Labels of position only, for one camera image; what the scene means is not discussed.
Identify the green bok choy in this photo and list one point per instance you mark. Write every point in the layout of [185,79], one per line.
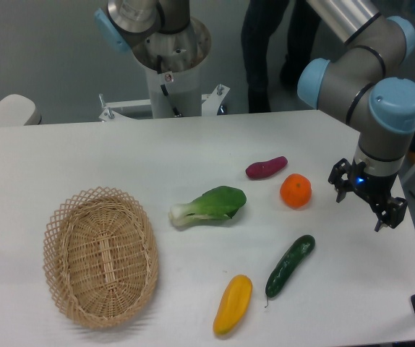
[220,203]

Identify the person in dark trousers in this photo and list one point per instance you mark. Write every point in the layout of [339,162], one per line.
[261,20]

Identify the yellow squash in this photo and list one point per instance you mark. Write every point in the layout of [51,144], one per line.
[233,305]

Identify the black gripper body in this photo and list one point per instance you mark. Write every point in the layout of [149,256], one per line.
[375,190]

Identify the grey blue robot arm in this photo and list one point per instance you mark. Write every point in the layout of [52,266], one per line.
[358,90]

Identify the orange mandarin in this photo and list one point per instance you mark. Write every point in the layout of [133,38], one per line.
[296,190]

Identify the purple sweet potato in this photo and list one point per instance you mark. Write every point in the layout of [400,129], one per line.
[266,169]

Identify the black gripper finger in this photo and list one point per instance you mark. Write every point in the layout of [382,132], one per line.
[390,211]
[339,178]

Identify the white chair armrest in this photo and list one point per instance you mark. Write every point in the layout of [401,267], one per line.
[17,110]

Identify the woven wicker basket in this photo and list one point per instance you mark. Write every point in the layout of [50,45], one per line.
[100,258]

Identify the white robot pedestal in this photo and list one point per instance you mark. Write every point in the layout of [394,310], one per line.
[168,43]

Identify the green cucumber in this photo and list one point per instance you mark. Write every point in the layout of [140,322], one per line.
[290,261]

